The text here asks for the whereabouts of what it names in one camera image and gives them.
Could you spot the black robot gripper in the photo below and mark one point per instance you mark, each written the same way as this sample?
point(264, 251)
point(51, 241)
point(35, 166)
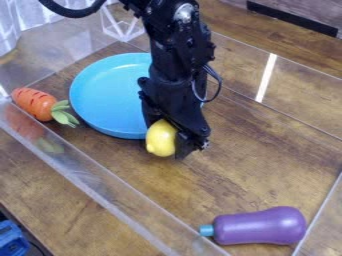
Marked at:
point(174, 99)

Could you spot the yellow toy lemon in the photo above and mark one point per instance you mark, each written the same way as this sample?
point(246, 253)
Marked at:
point(160, 139)

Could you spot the blue round tray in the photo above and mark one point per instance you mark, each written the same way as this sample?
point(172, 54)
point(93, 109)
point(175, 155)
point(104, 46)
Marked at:
point(104, 95)

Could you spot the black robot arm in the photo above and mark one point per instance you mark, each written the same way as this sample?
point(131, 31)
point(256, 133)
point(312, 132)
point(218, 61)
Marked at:
point(180, 44)

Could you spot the orange toy carrot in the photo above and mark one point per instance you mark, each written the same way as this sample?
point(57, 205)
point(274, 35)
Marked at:
point(43, 106)

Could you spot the purple toy eggplant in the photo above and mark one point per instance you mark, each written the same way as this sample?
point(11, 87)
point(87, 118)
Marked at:
point(279, 225)

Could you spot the blue object at corner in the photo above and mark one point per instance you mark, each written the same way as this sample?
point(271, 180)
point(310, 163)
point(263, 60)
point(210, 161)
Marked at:
point(13, 243)

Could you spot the clear acrylic enclosure wall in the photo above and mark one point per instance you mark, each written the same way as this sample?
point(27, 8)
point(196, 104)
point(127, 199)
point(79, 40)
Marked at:
point(96, 197)

